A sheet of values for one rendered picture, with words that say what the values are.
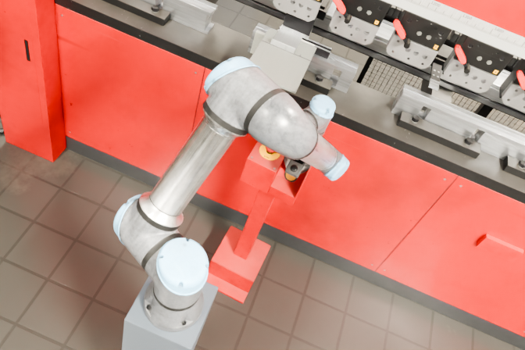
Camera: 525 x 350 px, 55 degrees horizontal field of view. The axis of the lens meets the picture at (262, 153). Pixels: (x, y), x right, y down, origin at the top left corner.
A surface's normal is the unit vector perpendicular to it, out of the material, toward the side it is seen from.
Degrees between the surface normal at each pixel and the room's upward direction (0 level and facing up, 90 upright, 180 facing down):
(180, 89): 90
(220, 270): 90
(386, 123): 0
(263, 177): 90
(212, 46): 0
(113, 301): 0
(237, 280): 90
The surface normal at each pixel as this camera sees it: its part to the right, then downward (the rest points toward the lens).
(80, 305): 0.24, -0.63
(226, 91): -0.48, 0.03
